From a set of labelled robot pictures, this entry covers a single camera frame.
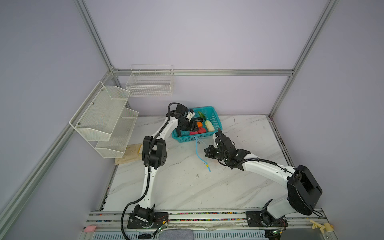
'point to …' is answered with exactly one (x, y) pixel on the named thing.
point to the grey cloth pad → (176, 234)
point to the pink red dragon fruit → (193, 133)
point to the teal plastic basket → (212, 123)
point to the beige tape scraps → (328, 226)
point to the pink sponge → (90, 228)
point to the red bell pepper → (201, 130)
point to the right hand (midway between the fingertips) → (202, 150)
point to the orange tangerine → (199, 124)
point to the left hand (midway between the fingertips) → (194, 128)
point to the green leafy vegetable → (202, 115)
